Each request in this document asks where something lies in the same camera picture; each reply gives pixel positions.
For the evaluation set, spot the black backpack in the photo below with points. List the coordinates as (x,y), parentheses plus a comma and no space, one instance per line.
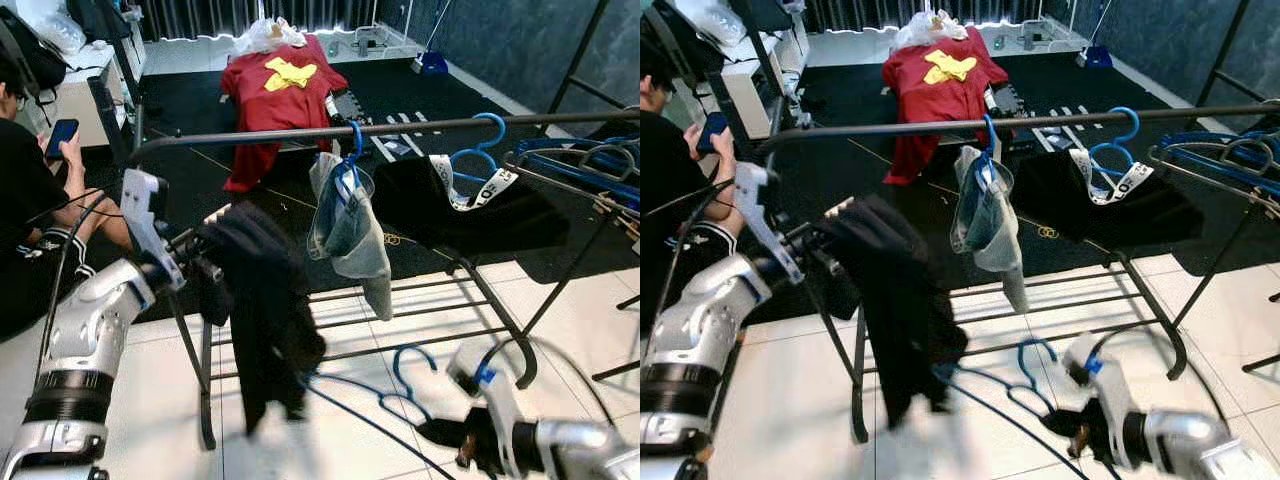
(95,18)
(765,12)

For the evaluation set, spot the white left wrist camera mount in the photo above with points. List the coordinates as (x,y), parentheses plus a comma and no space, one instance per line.
(140,210)
(755,200)

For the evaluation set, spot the black garment with white label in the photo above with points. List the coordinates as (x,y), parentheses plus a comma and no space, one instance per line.
(450,225)
(1100,215)

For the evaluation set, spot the white plastic bag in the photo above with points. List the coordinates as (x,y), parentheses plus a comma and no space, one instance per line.
(260,40)
(915,32)

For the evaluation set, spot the black metal clothes rack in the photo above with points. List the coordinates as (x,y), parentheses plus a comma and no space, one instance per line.
(1050,122)
(420,126)

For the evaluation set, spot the red cloth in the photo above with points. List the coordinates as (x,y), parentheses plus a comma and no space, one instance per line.
(280,110)
(940,110)

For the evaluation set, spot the dark smartphone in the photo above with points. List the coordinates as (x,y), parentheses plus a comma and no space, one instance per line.
(712,130)
(62,138)

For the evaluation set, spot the blue dustpan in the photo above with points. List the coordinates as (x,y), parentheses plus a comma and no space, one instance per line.
(1095,57)
(432,63)

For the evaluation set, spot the grey denim garment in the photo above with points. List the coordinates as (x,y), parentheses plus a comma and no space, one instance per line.
(990,230)
(350,240)

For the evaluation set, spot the dark pleated curtain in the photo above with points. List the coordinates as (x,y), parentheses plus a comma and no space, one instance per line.
(870,12)
(200,15)

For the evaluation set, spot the white shelf unit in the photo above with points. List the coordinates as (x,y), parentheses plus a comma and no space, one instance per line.
(85,100)
(750,95)

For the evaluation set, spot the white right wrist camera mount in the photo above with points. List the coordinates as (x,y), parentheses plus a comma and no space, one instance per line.
(470,365)
(1085,355)

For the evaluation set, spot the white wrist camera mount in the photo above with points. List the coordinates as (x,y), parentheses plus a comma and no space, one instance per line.
(755,200)
(140,210)
(1085,355)
(470,365)

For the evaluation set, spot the yellow cloth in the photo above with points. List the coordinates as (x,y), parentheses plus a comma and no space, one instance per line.
(948,68)
(288,74)

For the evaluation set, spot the plain black garment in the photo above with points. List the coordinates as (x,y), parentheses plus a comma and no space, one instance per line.
(900,310)
(260,320)

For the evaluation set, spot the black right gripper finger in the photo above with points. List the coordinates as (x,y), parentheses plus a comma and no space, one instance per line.
(1060,425)
(435,434)

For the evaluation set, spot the person in black shirt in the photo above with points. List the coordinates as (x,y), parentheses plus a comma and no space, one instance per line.
(665,170)
(20,190)

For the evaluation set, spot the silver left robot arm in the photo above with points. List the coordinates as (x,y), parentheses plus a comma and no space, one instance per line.
(700,330)
(90,330)

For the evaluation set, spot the blue plastic hanger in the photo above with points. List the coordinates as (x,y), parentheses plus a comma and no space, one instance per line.
(990,135)
(1021,360)
(560,142)
(476,153)
(396,370)
(1200,137)
(356,140)
(1108,150)

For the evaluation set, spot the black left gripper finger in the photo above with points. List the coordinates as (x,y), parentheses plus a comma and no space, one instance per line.
(834,211)
(218,217)

